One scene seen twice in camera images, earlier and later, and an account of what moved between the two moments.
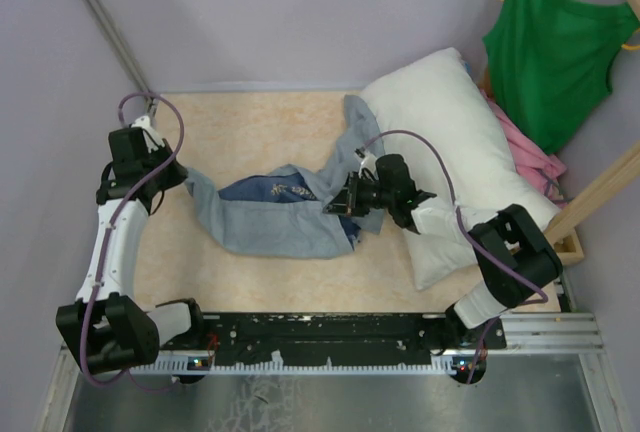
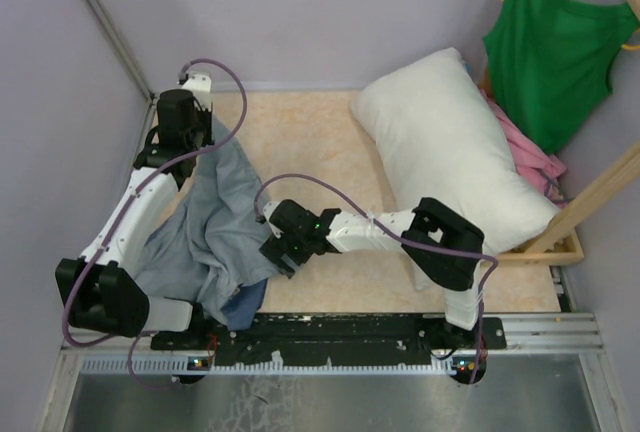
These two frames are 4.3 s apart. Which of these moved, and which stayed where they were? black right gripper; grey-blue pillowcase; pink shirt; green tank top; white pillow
Moved: grey-blue pillowcase; black right gripper
Stayed: pink shirt; white pillow; green tank top
